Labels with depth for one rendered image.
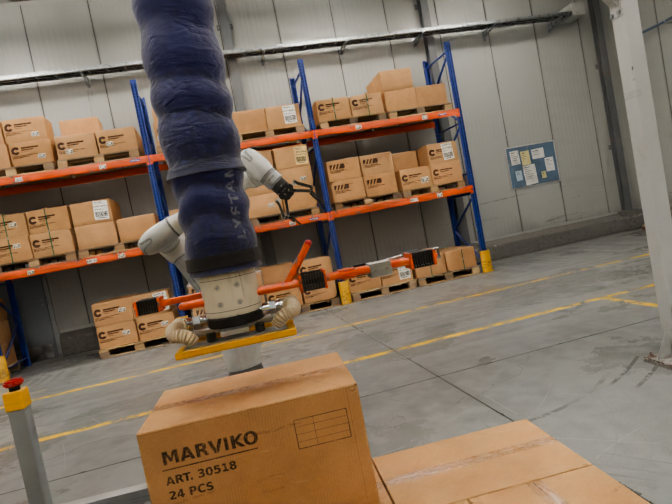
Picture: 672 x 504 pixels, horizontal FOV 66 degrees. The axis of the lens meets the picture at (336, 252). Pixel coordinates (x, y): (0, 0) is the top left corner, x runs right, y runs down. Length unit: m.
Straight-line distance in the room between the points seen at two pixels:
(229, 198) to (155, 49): 0.45
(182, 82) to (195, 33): 0.15
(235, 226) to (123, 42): 9.45
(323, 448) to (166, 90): 1.08
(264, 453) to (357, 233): 9.07
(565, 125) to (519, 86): 1.36
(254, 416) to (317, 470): 0.23
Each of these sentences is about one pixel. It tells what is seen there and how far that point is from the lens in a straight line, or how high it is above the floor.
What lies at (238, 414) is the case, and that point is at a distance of 1.49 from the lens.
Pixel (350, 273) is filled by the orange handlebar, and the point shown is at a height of 1.23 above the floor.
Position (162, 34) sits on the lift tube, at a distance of 1.63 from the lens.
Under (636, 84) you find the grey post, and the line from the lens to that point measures 4.17.
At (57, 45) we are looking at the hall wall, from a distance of 11.04.
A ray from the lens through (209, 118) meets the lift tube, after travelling 1.55.
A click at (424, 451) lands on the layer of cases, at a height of 0.54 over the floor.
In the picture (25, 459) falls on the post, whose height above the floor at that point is 0.74.
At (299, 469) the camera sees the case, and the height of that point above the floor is 0.75.
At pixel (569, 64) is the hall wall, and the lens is 13.17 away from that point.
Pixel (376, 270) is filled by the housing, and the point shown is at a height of 1.22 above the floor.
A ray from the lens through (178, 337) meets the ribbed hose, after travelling 1.54.
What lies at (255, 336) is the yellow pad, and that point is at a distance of 1.50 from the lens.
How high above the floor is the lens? 1.39
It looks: 3 degrees down
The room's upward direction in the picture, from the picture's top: 11 degrees counter-clockwise
